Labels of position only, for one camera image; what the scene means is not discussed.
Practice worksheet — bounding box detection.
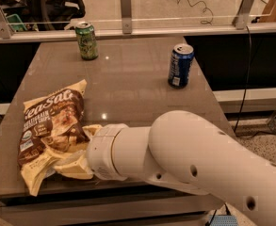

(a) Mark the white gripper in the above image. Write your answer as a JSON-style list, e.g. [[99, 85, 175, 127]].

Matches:
[[54, 123, 127, 181]]

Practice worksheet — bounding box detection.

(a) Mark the brown sea salt chip bag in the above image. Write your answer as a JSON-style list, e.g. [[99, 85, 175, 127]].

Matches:
[[18, 80, 90, 196]]

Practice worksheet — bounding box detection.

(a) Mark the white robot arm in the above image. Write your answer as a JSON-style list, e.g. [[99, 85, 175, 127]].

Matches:
[[79, 110, 276, 226]]

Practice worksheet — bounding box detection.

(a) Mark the green soda can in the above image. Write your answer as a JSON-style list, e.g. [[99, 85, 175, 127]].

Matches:
[[75, 22, 98, 60]]

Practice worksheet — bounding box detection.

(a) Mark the blue pepsi can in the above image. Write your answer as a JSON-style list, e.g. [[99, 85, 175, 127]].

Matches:
[[168, 43, 194, 89]]

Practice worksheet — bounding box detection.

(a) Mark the grey table drawer unit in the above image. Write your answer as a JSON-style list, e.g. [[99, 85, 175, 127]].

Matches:
[[0, 176, 223, 226]]

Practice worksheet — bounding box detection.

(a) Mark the glass barrier panel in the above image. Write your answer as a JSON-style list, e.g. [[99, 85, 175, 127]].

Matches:
[[5, 0, 276, 30]]

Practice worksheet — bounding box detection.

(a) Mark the person in dark clothes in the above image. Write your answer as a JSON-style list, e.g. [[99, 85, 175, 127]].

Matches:
[[11, 0, 87, 32]]

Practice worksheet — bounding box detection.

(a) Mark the green plastic bin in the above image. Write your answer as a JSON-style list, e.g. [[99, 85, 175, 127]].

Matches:
[[7, 14, 27, 32]]

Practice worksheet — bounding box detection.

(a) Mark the blue perforated box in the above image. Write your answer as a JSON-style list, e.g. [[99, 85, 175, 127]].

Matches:
[[209, 215, 238, 226]]

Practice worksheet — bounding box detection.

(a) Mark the black hanging power cable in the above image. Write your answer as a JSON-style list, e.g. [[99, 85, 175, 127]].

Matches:
[[233, 25, 270, 139]]

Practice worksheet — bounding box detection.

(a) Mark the middle metal glass bracket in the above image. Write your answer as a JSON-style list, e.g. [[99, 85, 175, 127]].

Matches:
[[121, 0, 132, 34]]

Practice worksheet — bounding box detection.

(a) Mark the black coiled cable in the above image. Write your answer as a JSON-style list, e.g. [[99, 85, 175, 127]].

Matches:
[[150, 0, 215, 25]]

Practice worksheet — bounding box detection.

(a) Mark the right metal glass bracket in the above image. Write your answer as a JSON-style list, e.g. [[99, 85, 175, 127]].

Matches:
[[232, 0, 254, 30]]

